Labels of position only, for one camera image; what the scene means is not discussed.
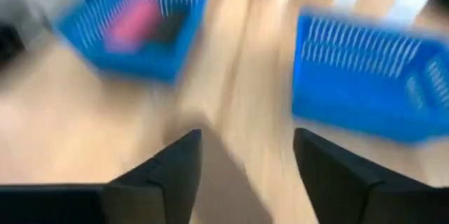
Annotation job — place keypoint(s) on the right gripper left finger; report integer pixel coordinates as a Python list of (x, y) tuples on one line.
[(165, 189)]

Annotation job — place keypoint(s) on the black bandage roll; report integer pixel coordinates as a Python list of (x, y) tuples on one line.
[(172, 27)]

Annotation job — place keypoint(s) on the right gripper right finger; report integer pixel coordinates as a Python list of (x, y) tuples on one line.
[(336, 189)]

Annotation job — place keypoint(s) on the pink bandage roll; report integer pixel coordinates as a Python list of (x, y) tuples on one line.
[(135, 24)]

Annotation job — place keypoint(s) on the blue slotted plastic basket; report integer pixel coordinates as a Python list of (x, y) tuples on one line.
[(140, 66), (350, 104)]

